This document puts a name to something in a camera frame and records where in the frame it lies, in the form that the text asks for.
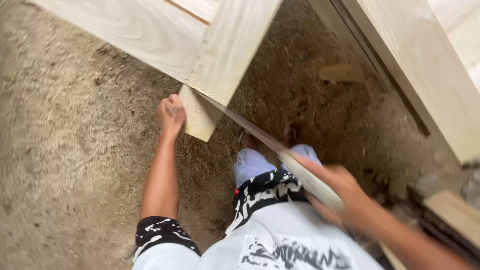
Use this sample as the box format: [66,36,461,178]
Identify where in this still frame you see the person's right hand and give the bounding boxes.
[293,154,371,229]

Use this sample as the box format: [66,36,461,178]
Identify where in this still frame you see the person's left hand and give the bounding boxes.
[157,94,187,140]

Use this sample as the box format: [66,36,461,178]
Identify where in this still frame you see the hand saw with wooden handle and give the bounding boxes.
[195,89,346,212]

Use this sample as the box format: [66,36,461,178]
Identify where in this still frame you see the short pale wooden plank end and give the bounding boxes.
[178,84,226,143]

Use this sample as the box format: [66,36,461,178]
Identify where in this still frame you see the white black printed shirt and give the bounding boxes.
[131,169,387,270]

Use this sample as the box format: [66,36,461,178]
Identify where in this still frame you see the large pale wooden door panel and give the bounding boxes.
[28,0,283,107]

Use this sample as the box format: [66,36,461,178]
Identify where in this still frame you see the person's right foot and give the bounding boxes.
[282,123,300,148]

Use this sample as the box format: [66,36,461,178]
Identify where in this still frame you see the person's foot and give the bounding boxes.
[282,123,300,148]
[238,127,259,151]

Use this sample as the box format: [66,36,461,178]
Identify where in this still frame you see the light blue shorts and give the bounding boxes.
[233,144,323,189]

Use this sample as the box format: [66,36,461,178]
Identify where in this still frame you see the person's left foot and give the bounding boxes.
[238,127,259,151]

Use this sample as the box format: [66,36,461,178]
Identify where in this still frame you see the small wooden scrap block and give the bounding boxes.
[318,64,365,84]

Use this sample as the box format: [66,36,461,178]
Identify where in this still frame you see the pale wooden plank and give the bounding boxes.
[423,190,480,249]

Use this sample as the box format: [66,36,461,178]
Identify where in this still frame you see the tall pale wooden door frame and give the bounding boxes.
[307,0,480,166]

